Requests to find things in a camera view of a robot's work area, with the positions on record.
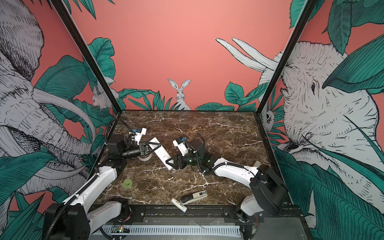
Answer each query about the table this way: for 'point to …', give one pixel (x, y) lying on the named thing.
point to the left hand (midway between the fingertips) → (159, 145)
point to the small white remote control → (179, 204)
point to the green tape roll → (127, 184)
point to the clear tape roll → (146, 159)
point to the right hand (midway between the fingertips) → (167, 160)
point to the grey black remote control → (188, 198)
